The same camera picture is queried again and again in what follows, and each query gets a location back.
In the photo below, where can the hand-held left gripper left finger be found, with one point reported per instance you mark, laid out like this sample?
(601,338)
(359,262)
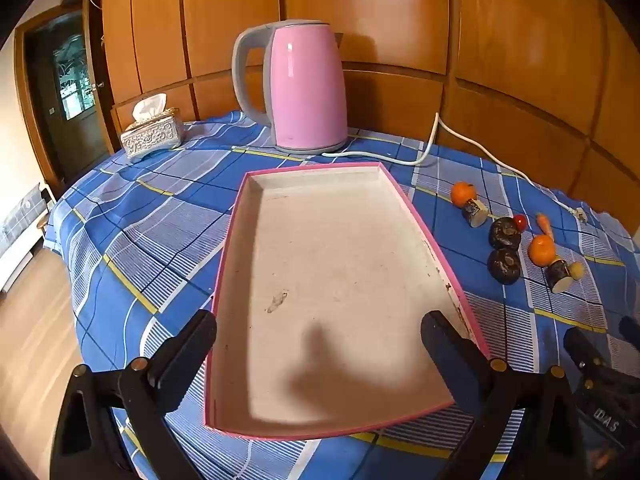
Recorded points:
(195,340)

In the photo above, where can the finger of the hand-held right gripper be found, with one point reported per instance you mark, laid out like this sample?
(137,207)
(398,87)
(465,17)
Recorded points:
(631,331)
(582,350)

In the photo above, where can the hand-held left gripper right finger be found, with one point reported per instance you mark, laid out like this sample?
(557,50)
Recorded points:
(440,340)

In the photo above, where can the dark sugarcane piece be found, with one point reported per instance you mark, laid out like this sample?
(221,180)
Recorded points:
(557,275)
(475,215)

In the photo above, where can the tan longan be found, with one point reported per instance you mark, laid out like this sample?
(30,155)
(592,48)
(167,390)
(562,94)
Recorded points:
(577,270)

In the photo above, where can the dark water chestnut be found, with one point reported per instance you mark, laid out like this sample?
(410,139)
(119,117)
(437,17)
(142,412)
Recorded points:
(502,234)
(504,266)

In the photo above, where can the mandarin orange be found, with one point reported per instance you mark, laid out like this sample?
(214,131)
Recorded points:
(462,194)
(541,251)

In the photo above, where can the small carrot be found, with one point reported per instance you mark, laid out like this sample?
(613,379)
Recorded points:
(546,227)

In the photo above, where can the pink-rimmed white tray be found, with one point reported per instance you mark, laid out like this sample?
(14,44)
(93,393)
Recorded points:
(340,260)

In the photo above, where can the red cherry tomato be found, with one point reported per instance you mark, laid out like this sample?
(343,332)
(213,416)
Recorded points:
(521,222)

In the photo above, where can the blue plaid tablecloth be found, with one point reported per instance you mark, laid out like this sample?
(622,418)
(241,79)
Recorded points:
(150,240)

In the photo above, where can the white low bench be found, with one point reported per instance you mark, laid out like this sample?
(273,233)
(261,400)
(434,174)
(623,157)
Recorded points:
(20,230)

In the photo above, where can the silver ornate tissue box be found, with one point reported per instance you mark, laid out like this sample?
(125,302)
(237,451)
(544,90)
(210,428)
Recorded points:
(150,137)

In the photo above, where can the pink electric kettle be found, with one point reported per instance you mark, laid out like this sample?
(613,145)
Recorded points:
(305,85)

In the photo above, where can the wooden door with glass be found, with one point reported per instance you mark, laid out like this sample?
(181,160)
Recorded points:
(75,85)

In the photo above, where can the wooden panelled wardrobe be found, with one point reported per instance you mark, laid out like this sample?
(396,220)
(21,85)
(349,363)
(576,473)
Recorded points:
(400,10)

